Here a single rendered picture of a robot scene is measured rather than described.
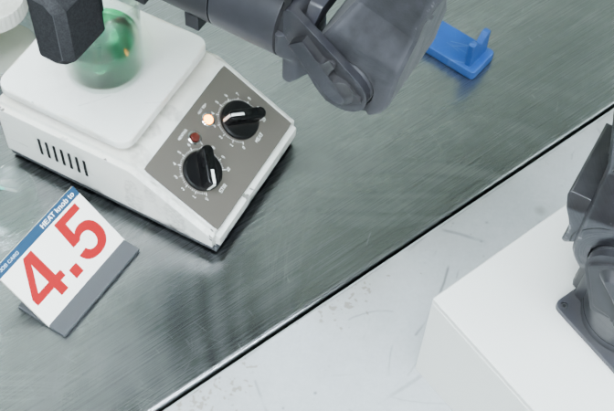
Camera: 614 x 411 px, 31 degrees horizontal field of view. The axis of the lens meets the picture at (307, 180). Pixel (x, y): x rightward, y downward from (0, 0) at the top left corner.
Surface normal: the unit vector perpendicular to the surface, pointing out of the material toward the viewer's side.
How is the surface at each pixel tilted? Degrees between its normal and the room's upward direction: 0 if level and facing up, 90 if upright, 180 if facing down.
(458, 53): 0
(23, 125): 90
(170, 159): 30
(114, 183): 90
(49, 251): 40
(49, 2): 60
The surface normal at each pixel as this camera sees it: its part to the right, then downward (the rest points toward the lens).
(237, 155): 0.47, -0.29
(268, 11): -0.37, 0.20
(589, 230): -0.51, 0.71
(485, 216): 0.03, -0.57
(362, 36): -0.29, 0.42
